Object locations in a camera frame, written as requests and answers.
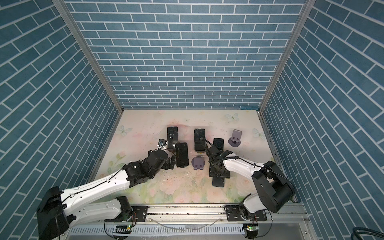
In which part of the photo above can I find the controller board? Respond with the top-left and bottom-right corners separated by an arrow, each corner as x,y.
112,225 -> 132,240
243,224 -> 259,240

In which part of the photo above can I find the teal phone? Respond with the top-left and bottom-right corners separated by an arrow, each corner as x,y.
212,177 -> 225,188

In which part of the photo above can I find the black cable bottom right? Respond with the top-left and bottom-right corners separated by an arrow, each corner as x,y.
350,226 -> 384,240

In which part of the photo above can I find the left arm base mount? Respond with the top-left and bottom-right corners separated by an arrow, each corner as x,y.
105,206 -> 149,224

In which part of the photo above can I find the teal-edged phone back right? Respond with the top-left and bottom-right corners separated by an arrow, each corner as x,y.
194,129 -> 205,147

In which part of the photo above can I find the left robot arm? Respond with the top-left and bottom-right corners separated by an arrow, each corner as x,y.
37,149 -> 176,240

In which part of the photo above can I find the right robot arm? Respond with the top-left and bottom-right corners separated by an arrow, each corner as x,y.
206,147 -> 296,221

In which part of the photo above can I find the black phone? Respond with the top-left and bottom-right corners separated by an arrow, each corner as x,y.
213,138 -> 224,151
176,143 -> 189,163

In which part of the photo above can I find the frame post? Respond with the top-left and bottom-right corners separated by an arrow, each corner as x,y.
52,0 -> 124,114
259,0 -> 316,114

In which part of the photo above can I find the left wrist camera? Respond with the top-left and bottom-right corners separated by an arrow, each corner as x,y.
158,139 -> 167,149

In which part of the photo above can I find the right controller board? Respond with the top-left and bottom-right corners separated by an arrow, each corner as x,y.
243,224 -> 259,240

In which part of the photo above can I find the purple-edged phone back left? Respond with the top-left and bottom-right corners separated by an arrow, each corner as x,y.
167,127 -> 179,152

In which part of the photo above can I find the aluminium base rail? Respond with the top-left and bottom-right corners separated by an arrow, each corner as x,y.
61,202 -> 310,226

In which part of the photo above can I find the right frame post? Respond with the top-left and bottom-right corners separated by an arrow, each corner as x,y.
259,0 -> 316,114

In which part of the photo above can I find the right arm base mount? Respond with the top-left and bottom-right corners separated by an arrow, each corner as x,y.
224,205 -> 267,222

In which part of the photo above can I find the left frame post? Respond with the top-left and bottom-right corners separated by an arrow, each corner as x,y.
52,0 -> 124,114

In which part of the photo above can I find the left controller board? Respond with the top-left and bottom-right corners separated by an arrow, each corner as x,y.
112,225 -> 132,240

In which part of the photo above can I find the wooden round stand right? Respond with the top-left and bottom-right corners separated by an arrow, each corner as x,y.
194,145 -> 206,154

